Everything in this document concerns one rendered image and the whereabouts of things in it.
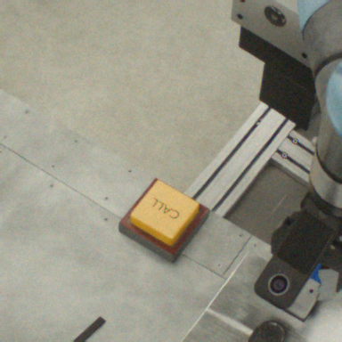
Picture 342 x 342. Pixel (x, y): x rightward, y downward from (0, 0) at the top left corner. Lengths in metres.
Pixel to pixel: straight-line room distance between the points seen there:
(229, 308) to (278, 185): 0.93
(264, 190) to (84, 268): 0.83
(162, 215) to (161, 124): 1.11
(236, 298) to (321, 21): 0.37
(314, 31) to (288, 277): 0.24
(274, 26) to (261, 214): 0.76
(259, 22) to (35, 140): 0.34
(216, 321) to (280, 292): 0.17
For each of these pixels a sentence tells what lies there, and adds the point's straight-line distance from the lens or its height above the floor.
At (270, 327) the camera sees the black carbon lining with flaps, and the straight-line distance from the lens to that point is 1.13.
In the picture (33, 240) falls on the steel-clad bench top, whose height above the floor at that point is 0.80.
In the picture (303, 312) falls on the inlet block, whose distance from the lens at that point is 1.12.
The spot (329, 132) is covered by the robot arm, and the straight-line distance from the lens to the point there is 0.87.
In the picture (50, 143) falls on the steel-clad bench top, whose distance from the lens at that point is 1.34.
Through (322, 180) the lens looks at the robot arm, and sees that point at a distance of 0.92.
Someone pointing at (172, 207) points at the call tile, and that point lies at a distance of 1.25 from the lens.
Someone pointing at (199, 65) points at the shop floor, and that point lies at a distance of 2.46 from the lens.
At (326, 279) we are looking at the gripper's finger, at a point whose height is 0.97.
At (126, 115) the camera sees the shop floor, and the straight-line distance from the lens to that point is 2.36.
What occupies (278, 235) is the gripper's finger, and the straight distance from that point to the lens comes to 1.06.
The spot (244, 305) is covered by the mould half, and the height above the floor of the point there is 0.89.
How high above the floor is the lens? 1.90
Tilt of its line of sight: 57 degrees down
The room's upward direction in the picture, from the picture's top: 2 degrees clockwise
